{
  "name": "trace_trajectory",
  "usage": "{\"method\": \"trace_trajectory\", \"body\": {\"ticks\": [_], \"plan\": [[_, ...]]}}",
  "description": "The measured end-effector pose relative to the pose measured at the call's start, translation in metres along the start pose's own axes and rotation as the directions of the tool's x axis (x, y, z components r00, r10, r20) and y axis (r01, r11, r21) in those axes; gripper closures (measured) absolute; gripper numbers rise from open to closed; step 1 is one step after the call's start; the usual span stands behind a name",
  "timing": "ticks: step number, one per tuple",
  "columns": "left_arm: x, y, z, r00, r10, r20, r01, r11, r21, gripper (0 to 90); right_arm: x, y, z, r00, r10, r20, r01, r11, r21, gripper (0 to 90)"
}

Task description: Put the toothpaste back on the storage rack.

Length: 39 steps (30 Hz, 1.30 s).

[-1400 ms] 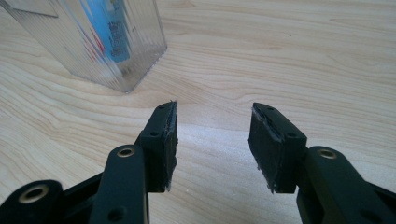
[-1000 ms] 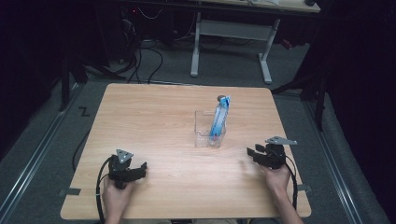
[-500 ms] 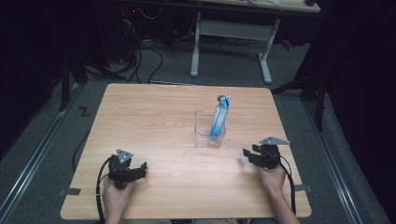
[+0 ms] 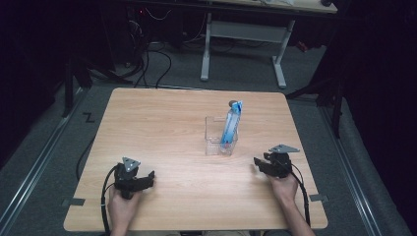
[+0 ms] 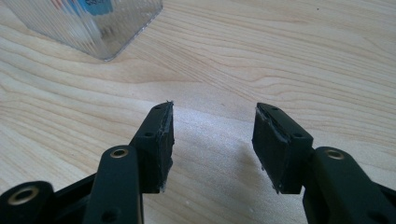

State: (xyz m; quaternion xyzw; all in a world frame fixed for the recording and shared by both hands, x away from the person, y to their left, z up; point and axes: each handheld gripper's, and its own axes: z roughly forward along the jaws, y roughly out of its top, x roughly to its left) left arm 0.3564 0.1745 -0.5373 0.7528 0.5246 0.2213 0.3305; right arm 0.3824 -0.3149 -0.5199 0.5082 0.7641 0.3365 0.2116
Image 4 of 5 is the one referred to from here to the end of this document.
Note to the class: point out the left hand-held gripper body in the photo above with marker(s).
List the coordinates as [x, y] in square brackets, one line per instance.
[126, 178]

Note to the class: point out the blue toothbrush packet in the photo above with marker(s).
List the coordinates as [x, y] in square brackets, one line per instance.
[231, 124]

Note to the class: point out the black metal stand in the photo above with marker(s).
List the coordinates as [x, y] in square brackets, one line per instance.
[69, 88]
[336, 108]

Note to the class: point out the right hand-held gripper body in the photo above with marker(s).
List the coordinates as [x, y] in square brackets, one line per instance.
[281, 165]

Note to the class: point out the metal floor rail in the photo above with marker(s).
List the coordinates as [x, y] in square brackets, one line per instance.
[36, 164]
[350, 170]

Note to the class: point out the grey tape strip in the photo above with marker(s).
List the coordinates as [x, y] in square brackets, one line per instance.
[318, 197]
[74, 202]

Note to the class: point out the white-legged wooden desk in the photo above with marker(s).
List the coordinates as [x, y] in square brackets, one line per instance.
[246, 31]

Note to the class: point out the person's left hand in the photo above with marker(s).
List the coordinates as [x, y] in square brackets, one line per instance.
[121, 209]

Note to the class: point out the person's right hand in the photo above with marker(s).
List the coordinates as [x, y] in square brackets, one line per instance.
[285, 190]

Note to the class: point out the clear plastic cup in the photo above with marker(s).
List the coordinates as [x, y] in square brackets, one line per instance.
[213, 144]

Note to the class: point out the small red object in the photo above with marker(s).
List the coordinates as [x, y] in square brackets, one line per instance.
[302, 46]

